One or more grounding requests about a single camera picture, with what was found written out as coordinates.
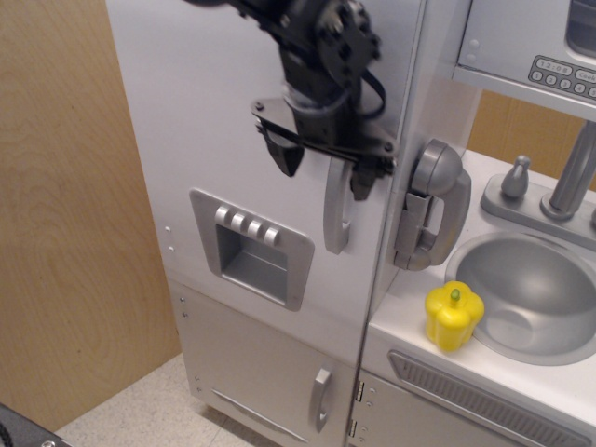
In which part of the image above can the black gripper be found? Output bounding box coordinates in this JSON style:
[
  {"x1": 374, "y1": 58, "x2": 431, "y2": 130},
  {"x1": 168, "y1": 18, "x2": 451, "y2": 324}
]
[{"x1": 251, "y1": 95, "x2": 394, "y2": 201}]

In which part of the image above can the silver fridge door handle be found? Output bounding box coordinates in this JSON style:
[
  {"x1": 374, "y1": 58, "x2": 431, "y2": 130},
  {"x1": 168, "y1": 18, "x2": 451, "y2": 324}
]
[{"x1": 323, "y1": 158, "x2": 353, "y2": 255}]

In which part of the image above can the white toy fridge door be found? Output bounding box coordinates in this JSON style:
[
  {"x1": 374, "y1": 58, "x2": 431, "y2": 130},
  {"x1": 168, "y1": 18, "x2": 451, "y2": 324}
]
[{"x1": 104, "y1": 0, "x2": 426, "y2": 367}]

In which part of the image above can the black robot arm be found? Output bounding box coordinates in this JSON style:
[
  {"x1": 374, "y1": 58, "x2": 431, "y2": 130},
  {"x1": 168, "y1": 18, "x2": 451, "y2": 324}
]
[{"x1": 230, "y1": 1, "x2": 393, "y2": 201}]

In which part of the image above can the silver ice dispenser panel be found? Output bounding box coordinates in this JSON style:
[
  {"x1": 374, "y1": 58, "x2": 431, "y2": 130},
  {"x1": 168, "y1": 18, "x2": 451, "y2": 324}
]
[{"x1": 189, "y1": 188, "x2": 315, "y2": 312}]

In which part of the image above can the grey toy telephone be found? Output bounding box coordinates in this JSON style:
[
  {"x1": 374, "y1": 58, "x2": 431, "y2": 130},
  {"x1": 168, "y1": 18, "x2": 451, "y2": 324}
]
[{"x1": 393, "y1": 140, "x2": 472, "y2": 271}]

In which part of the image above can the yellow toy bell pepper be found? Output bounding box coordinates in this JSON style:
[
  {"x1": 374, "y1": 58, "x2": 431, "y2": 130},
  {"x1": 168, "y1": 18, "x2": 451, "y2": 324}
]
[{"x1": 425, "y1": 280, "x2": 485, "y2": 352}]

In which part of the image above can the white toy kitchen cabinet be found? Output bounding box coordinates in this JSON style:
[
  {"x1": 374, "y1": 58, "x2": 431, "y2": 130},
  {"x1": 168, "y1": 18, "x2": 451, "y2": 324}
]
[{"x1": 348, "y1": 1, "x2": 595, "y2": 446}]

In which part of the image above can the white lower freezer door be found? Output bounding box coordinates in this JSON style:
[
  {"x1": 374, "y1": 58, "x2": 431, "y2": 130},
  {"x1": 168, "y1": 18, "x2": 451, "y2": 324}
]
[{"x1": 169, "y1": 280, "x2": 356, "y2": 446}]

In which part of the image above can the toy microwave with keypad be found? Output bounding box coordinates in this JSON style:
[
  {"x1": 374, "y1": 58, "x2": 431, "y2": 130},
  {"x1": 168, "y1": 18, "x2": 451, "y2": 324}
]
[{"x1": 454, "y1": 1, "x2": 595, "y2": 121}]

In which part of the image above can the silver toy faucet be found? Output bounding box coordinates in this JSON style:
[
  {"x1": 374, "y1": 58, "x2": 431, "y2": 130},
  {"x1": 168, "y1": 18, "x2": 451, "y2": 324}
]
[{"x1": 481, "y1": 121, "x2": 595, "y2": 251}]

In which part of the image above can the silver toy sink basin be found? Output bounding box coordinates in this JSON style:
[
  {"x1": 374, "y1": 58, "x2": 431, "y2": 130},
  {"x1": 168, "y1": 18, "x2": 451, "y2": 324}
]
[{"x1": 445, "y1": 233, "x2": 595, "y2": 366}]

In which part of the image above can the silver oven vent panel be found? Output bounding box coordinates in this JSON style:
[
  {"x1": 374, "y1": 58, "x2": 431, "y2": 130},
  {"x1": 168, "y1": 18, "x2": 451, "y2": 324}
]
[{"x1": 387, "y1": 350, "x2": 595, "y2": 446}]

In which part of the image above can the black case corner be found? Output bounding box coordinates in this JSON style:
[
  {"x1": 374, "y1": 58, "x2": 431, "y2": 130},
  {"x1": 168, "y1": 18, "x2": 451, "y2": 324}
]
[{"x1": 1, "y1": 404, "x2": 71, "y2": 447}]

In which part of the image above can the silver freezer door handle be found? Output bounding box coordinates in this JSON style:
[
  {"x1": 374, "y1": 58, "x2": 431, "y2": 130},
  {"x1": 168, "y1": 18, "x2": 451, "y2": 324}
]
[{"x1": 308, "y1": 367, "x2": 332, "y2": 433}]

